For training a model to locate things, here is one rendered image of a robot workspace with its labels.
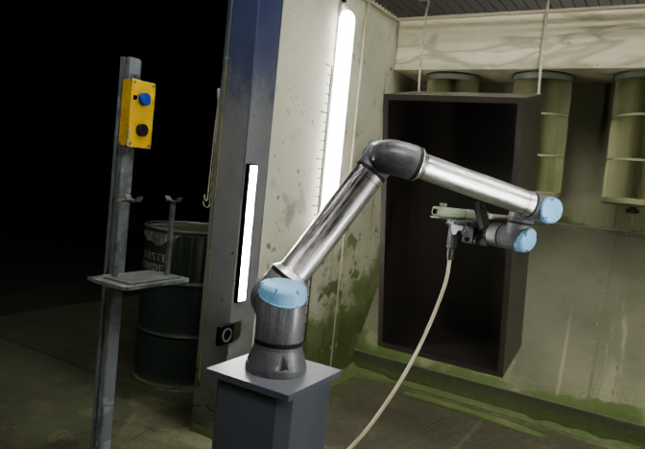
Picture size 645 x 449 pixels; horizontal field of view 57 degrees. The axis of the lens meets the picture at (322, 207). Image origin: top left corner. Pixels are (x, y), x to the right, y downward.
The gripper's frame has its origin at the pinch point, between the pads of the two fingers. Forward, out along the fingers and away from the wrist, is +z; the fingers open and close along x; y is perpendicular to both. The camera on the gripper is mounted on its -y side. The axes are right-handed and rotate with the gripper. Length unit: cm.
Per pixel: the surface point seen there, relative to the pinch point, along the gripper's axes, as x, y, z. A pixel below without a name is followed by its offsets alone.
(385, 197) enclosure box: -5.4, -5.0, 36.8
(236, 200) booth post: -61, 4, 73
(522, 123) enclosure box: 11.7, -41.6, -18.1
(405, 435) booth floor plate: 20, 109, 30
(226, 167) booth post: -64, -10, 80
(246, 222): -58, 13, 69
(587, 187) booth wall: 159, -20, 36
